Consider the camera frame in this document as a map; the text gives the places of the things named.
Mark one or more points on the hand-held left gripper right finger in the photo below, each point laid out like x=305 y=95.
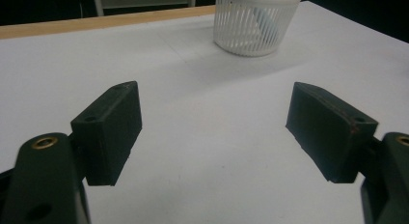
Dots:
x=331 y=137

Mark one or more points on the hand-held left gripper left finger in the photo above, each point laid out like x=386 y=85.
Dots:
x=107 y=134

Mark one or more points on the light blue hairbrush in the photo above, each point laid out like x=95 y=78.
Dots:
x=267 y=18

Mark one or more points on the white plastic slotted basket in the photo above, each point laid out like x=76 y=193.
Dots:
x=254 y=31

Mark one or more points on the white table mat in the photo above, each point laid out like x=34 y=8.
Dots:
x=212 y=127

